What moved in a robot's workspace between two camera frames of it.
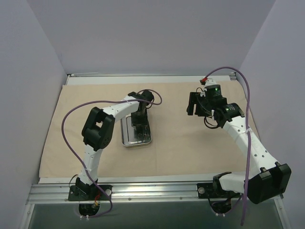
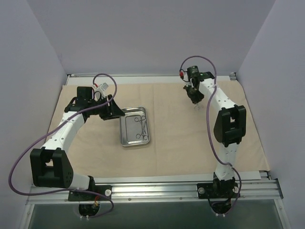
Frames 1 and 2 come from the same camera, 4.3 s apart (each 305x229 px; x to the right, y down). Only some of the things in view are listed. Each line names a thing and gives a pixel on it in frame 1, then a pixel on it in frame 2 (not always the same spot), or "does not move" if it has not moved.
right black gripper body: [193, 104] → [195, 96]
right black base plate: [214, 191] does not move
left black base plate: [91, 192] does not move
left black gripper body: [139, 121] → [108, 109]
